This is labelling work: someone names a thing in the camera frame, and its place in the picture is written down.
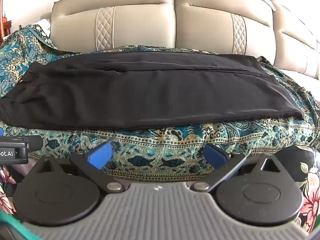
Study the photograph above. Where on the brown wooden furniture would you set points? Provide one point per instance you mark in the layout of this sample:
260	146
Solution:
5	27

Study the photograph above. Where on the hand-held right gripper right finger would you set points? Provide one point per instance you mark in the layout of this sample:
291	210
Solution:
214	153

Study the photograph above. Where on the white pillow with lace band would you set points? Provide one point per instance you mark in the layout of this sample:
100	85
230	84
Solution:
160	22

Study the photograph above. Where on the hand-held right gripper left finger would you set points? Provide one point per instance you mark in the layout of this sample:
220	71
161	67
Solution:
100	155

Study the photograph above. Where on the white cloth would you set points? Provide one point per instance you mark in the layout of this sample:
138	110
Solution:
45	27

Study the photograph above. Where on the teal paisley blanket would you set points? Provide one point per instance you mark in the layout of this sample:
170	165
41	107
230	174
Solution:
162	152

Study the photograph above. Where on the floral black clothing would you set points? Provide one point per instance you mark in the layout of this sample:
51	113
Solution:
307	180

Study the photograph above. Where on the black pants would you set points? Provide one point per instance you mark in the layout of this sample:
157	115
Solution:
150	92

